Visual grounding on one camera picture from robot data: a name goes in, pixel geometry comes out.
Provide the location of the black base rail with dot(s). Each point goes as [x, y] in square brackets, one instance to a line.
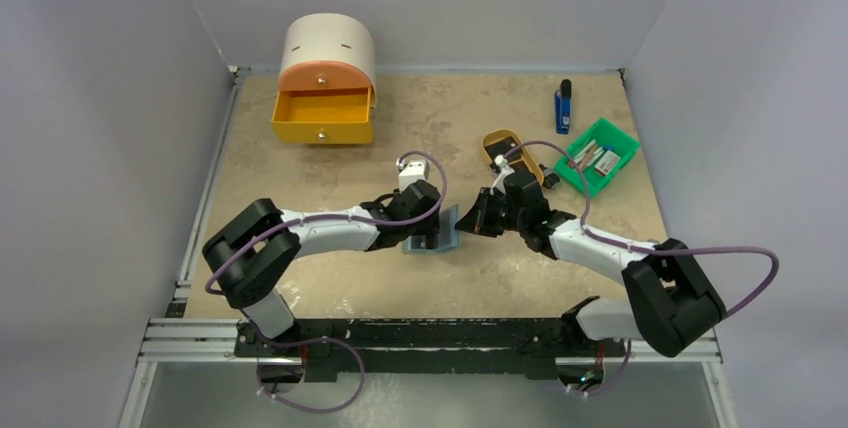
[537, 348]

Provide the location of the small box in bin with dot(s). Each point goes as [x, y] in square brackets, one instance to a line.
[606, 163]

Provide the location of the white and orange drawer cabinet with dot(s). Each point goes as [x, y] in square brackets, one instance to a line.
[327, 51]

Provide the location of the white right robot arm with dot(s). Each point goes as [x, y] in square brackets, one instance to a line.
[669, 302]

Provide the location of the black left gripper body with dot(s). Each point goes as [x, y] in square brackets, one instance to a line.
[427, 226]

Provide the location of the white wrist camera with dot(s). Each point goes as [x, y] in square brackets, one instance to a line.
[411, 171]
[502, 170]

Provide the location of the green card holder wallet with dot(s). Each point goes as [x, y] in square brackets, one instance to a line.
[446, 237]

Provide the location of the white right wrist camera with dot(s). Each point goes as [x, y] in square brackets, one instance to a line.
[502, 170]

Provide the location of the yellow open drawer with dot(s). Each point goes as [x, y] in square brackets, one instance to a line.
[325, 117]

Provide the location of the blue lighter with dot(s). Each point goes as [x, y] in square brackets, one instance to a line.
[562, 102]

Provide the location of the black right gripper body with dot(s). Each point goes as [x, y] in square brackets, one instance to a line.
[491, 214]

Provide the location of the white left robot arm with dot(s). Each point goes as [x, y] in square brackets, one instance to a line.
[251, 253]

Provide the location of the green plastic bin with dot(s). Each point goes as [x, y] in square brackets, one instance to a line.
[602, 135]

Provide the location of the tan oval tray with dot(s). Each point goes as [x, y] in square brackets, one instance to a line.
[518, 159]

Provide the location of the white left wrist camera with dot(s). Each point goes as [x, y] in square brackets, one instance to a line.
[411, 171]

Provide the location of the stack of black cards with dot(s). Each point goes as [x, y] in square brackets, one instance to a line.
[502, 146]

